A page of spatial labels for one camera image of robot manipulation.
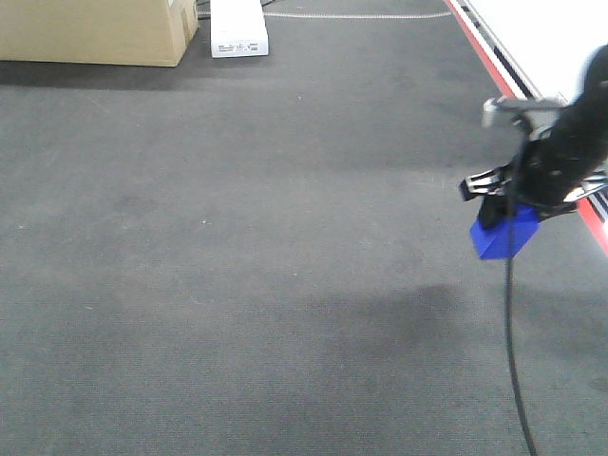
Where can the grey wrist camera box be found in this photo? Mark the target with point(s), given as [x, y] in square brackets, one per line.
[503, 111]

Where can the white flat carton box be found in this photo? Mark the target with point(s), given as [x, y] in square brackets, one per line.
[237, 29]

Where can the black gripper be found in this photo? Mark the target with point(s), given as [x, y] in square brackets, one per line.
[575, 146]

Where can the blue block with knob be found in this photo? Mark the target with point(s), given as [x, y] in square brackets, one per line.
[496, 236]

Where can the large brown cardboard box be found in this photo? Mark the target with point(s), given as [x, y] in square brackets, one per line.
[118, 33]

